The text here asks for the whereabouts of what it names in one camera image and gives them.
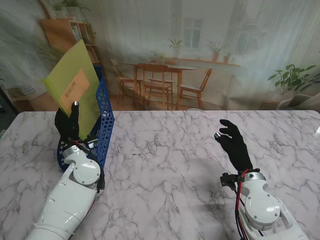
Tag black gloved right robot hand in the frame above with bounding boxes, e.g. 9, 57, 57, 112
214, 119, 254, 173

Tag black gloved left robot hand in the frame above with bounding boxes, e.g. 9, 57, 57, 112
54, 101, 81, 141

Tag pink paper receipt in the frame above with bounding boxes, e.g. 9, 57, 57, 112
59, 69, 91, 111

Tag yellow-green translucent file folder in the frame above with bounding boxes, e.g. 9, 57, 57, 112
41, 39, 101, 140

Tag blue perforated plastic file rack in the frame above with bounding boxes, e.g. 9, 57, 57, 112
56, 65, 115, 173

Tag printed room scene backdrop cloth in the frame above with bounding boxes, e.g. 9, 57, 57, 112
0, 0, 320, 112

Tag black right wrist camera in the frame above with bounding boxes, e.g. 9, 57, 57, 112
219, 172, 241, 190

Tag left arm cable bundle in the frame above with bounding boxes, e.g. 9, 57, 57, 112
66, 138, 106, 201

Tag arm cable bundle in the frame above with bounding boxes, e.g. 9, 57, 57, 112
233, 168, 266, 240
66, 138, 106, 201

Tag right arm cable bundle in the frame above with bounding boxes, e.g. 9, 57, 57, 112
233, 168, 266, 240

